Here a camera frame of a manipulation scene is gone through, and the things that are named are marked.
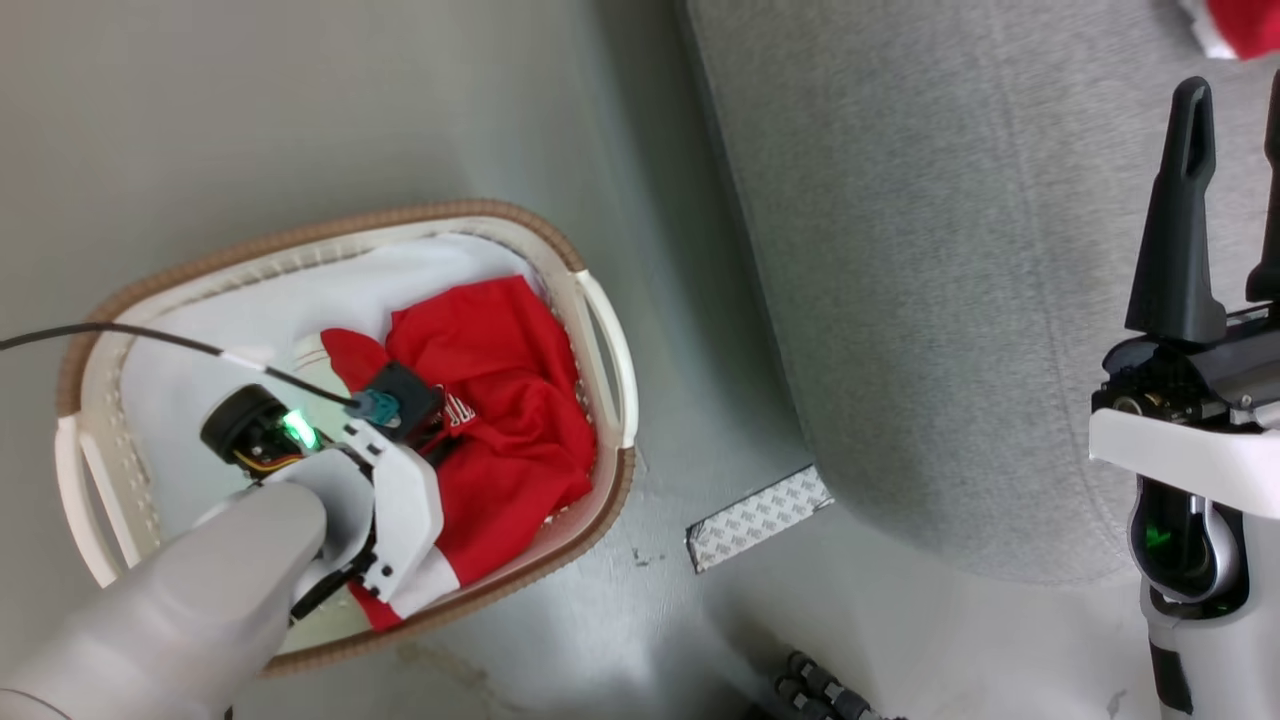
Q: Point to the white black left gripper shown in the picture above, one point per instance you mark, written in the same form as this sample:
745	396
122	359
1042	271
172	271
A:
405	505

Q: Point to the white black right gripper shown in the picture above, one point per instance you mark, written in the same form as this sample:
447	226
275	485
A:
1200	430

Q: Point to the red shirt with white print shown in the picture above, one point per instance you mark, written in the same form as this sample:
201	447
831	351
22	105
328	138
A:
500	380

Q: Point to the red jersey with black numbers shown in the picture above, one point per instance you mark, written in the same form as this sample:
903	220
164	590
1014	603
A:
1250	20

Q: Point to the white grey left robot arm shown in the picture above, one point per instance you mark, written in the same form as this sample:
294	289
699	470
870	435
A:
200	600

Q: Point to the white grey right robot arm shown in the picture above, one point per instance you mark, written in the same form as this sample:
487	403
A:
1200	660

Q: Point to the grey fabric sofa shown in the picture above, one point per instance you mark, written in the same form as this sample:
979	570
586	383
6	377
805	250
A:
900	250

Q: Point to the white laundry basket brown rim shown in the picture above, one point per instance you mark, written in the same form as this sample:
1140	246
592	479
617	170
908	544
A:
400	235

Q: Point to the grey patterned floor tape patch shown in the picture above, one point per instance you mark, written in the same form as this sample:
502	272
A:
760	515

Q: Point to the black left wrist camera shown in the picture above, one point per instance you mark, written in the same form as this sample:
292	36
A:
410	390

